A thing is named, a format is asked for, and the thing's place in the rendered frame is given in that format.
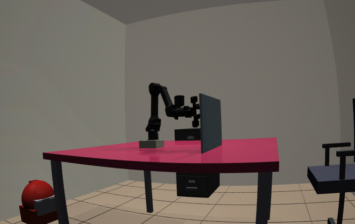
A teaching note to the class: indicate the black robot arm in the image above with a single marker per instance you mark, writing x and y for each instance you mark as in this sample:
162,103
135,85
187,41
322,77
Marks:
172,110

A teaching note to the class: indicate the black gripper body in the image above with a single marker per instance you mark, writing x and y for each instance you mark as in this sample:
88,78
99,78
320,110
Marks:
195,122

